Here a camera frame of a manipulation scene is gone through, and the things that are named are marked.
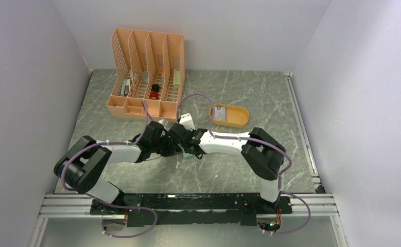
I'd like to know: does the green leather card holder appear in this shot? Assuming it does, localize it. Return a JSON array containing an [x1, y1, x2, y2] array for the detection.
[[183, 152, 194, 159]]

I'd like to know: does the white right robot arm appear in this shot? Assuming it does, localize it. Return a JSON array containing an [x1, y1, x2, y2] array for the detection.
[[167, 123, 290, 213]]

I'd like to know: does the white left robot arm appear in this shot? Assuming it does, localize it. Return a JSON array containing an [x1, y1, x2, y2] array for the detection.
[[54, 121, 182, 214]]

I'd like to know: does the grey credit card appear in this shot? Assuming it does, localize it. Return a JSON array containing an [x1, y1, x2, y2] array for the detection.
[[214, 106, 226, 121]]

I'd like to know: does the red black stamp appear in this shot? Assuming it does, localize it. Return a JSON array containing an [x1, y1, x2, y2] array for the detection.
[[150, 84, 160, 100]]

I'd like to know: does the yellow oval tray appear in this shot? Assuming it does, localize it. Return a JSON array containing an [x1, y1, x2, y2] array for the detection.
[[210, 103, 249, 128]]

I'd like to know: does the grey white utility knife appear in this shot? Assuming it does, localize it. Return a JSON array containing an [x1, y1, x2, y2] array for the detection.
[[120, 78, 131, 97]]

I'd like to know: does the pale green eraser box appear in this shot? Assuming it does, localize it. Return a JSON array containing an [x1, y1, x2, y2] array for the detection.
[[172, 68, 181, 91]]

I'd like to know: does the orange plastic desk organizer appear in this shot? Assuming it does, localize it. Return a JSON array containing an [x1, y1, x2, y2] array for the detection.
[[107, 28, 185, 121]]

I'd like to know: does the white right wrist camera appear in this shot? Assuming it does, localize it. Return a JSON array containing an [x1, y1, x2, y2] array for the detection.
[[179, 113, 195, 131]]

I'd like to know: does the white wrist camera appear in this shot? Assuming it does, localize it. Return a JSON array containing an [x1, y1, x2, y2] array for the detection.
[[158, 119, 170, 128], [179, 113, 195, 131]]

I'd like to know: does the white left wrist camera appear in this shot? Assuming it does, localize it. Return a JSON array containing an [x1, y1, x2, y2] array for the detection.
[[158, 119, 170, 128]]

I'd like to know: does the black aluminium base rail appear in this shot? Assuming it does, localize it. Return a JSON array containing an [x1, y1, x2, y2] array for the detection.
[[39, 193, 339, 227]]

